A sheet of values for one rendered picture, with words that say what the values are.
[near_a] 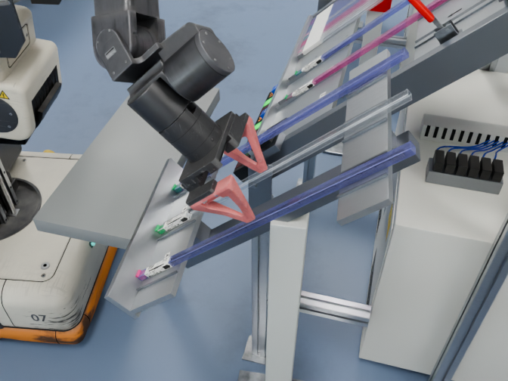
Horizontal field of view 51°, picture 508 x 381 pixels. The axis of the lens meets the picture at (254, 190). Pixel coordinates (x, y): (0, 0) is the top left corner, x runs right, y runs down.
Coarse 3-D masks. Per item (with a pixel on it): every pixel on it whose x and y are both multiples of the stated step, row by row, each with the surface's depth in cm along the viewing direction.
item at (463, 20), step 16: (432, 0) 103; (448, 0) 97; (464, 0) 93; (480, 0) 89; (496, 0) 85; (448, 16) 93; (464, 16) 89; (480, 16) 85; (432, 32) 93; (416, 48) 93; (432, 48) 89
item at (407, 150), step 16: (384, 160) 62; (400, 160) 61; (336, 176) 66; (352, 176) 64; (304, 192) 69; (320, 192) 67; (272, 208) 72; (288, 208) 70; (240, 224) 75; (256, 224) 73; (208, 240) 79; (224, 240) 77; (176, 256) 83; (192, 256) 81; (144, 272) 87
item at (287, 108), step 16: (352, 32) 125; (320, 48) 134; (304, 64) 134; (320, 64) 125; (304, 80) 126; (336, 80) 110; (304, 96) 118; (320, 96) 111; (288, 112) 118; (320, 112) 105
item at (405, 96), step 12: (396, 96) 69; (408, 96) 68; (372, 108) 71; (384, 108) 69; (360, 120) 71; (372, 120) 71; (336, 132) 74; (348, 132) 73; (312, 144) 76; (324, 144) 75; (288, 156) 79; (300, 156) 78; (276, 168) 80; (252, 180) 82; (192, 216) 91
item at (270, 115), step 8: (304, 24) 154; (304, 32) 149; (296, 48) 142; (288, 64) 136; (296, 64) 139; (288, 72) 134; (280, 80) 131; (288, 80) 133; (280, 88) 129; (280, 96) 127; (272, 104) 123; (272, 112) 122; (264, 120) 119; (272, 120) 121; (264, 128) 117; (248, 152) 112
